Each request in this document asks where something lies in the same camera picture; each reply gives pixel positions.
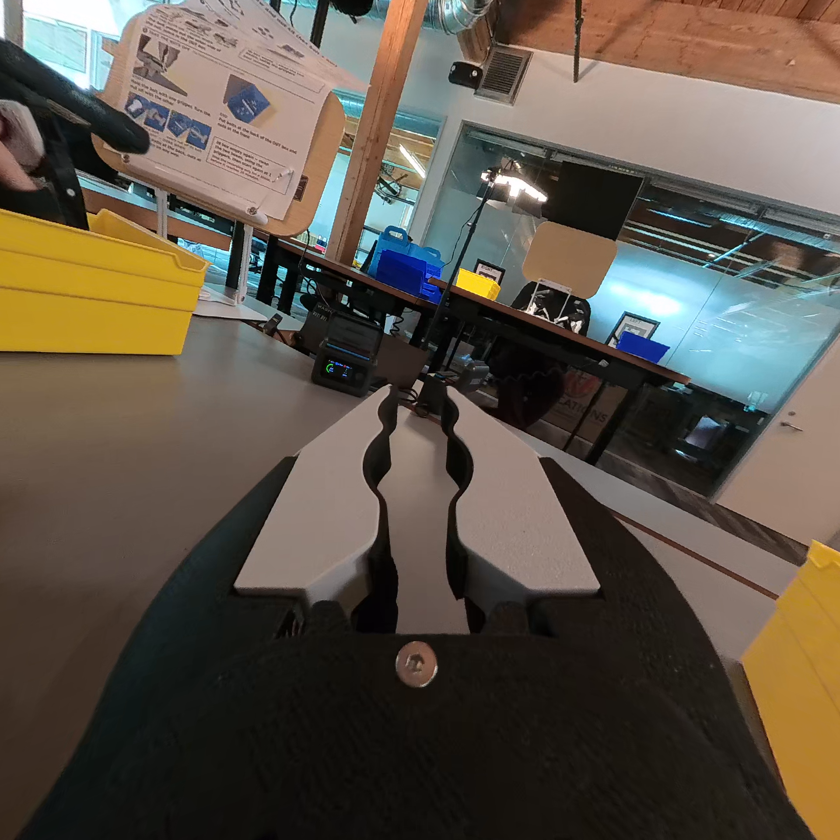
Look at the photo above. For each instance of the white board stand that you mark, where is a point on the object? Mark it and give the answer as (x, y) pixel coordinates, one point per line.
(239, 262)

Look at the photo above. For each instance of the studio light on stand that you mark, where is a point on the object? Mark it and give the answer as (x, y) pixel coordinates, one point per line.
(512, 184)

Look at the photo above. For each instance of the instruction sheet on board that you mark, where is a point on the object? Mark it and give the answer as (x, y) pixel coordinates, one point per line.
(318, 190)

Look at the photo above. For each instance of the black wall speaker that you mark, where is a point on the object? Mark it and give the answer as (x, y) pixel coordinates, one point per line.
(466, 73)

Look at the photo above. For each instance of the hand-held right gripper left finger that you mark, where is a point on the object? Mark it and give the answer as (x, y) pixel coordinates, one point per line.
(315, 525)

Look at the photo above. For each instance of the blue storage bin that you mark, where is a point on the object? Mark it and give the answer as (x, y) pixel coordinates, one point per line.
(407, 275)
(642, 348)

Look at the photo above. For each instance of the wooden support post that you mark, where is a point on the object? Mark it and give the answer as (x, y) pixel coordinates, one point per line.
(374, 131)

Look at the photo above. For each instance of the black flat panel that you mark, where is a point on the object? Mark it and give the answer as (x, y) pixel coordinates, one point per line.
(594, 197)

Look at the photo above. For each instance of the white door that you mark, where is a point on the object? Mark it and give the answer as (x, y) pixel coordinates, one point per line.
(787, 472)

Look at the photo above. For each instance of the black label printer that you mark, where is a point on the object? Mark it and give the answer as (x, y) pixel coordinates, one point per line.
(344, 358)

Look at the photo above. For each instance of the small framed sign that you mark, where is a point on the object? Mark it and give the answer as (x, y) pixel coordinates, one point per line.
(489, 268)
(633, 323)

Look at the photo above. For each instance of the plain wooden board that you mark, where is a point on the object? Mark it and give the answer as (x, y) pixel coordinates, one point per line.
(569, 259)

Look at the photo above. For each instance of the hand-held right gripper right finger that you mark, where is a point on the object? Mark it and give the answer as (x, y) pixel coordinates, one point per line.
(518, 525)

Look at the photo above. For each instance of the person's left hand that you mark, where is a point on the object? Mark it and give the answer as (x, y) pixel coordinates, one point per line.
(13, 170)

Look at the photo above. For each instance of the large yellow plastic bin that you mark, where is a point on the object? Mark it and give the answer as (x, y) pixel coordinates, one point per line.
(85, 315)
(807, 656)

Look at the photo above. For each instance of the grey wall vent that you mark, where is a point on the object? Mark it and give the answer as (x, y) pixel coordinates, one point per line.
(503, 73)

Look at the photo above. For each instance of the black padded chair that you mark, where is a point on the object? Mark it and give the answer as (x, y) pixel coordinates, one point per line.
(551, 308)

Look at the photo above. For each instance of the silver air duct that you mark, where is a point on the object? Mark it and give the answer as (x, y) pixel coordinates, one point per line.
(459, 14)

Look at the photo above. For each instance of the light blue plastic crate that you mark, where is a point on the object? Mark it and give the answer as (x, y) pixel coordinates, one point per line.
(400, 239)

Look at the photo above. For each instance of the small yellow bin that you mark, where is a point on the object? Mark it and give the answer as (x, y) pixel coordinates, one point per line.
(478, 283)

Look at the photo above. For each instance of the long wooden table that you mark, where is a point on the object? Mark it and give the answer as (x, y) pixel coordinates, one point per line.
(558, 334)

